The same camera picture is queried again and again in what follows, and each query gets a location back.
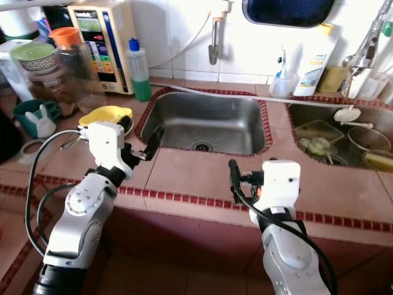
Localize clear container white lid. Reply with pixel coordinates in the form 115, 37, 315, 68
0, 40, 31, 102

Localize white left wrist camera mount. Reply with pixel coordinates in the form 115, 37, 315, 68
86, 121, 128, 176

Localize chrome kitchen faucet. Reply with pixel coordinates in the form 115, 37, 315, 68
341, 0, 393, 99

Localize round glass pot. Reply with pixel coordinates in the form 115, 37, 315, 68
347, 126, 393, 170

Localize large stainless steel sink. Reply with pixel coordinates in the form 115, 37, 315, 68
140, 91, 268, 155

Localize clear plastic cup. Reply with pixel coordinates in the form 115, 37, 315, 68
269, 71, 300, 99

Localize yellow plastic dish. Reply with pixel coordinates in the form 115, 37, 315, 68
79, 106, 134, 131

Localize thin white hose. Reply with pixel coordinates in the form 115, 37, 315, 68
149, 15, 216, 69

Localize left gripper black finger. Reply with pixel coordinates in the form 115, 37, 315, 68
147, 126, 165, 157

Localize small green cup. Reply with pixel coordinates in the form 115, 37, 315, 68
309, 136, 332, 157

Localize green soap bottle blue cap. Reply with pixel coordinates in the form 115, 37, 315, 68
126, 38, 152, 103

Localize clear pitcher orange lid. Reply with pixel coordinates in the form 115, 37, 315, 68
49, 27, 106, 114

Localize clear square food container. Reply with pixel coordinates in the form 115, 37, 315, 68
295, 119, 344, 154

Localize white detergent bottle yellow cap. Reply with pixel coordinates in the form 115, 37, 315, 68
293, 23, 341, 97

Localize dark blue basin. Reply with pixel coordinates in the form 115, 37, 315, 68
243, 0, 337, 28

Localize white blue toothbrush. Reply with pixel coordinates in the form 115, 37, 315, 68
276, 48, 289, 81

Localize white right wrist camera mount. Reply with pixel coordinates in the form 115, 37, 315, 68
258, 160, 302, 213

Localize grey hanging tap spout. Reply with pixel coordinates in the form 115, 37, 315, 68
208, 15, 224, 66

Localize white wall tap fixture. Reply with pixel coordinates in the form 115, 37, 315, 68
212, 0, 234, 19

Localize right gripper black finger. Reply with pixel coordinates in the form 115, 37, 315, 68
228, 159, 244, 203

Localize black kettle appliance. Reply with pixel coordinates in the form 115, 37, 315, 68
0, 111, 13, 163

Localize cream water ionizer appliance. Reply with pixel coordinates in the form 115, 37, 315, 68
68, 0, 136, 93

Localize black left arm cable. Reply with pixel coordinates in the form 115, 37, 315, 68
25, 128, 96, 259

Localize yellow sponge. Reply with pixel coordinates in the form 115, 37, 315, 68
316, 66, 349, 94

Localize small steel sink with dishes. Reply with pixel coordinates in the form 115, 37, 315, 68
287, 101, 393, 170

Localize white canister green base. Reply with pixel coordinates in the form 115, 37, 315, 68
0, 0, 44, 39

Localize glass jar brown contents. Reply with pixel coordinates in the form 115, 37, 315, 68
31, 68, 74, 117

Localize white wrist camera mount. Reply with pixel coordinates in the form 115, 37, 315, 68
86, 121, 128, 176
258, 160, 302, 213

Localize patterned bowl green lid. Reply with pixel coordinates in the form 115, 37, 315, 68
10, 42, 59, 77

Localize teal mug white rabbit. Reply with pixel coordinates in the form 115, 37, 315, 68
14, 100, 62, 139

